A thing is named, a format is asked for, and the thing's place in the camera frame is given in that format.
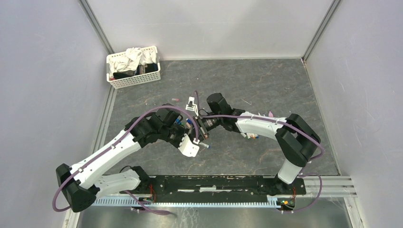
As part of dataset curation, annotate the clear capped blue marker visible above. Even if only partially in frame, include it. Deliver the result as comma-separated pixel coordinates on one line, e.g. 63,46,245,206
199,142,210,149

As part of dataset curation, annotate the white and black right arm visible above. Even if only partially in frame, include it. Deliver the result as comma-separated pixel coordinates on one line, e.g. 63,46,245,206
186,93,324,194

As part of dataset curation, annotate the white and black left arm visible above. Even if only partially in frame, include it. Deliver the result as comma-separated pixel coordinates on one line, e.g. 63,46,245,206
52,104,200,212

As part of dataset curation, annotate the dark item in basket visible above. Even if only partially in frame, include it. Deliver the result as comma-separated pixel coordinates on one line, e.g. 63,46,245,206
113,63,159,80

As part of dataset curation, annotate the white plastic basket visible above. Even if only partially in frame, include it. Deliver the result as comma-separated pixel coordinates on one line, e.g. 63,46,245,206
106,53,161,89

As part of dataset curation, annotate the white crumpled cloth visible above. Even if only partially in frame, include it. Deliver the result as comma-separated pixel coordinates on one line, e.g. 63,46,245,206
106,46,158,73

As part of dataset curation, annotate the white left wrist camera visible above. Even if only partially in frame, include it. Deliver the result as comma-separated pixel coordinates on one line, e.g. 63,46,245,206
178,134,200,157

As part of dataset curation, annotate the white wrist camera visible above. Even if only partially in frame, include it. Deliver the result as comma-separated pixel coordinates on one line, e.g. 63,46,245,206
178,134,200,157
185,96,199,116

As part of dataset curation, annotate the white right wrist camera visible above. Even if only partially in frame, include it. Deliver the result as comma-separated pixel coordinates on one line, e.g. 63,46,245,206
185,96,199,116

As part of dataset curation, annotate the white slotted cable duct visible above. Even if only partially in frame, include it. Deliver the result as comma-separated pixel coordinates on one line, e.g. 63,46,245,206
94,196,281,209

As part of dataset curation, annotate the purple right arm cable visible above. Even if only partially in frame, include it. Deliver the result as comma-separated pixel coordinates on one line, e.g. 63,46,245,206
193,90,325,214

